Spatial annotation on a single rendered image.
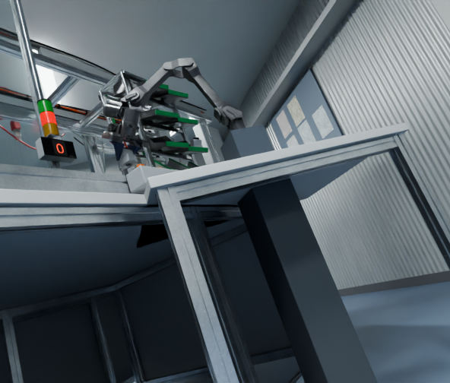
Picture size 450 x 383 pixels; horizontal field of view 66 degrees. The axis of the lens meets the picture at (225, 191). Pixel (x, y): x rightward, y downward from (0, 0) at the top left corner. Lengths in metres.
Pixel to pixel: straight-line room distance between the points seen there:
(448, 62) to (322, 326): 2.23
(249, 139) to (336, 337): 0.72
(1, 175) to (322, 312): 0.96
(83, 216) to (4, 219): 0.17
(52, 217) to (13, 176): 0.15
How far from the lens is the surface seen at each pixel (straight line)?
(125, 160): 1.36
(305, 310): 1.16
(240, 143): 1.25
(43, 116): 1.45
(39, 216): 0.80
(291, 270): 1.15
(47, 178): 0.94
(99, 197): 0.88
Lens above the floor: 0.55
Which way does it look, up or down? 15 degrees up
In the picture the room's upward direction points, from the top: 20 degrees counter-clockwise
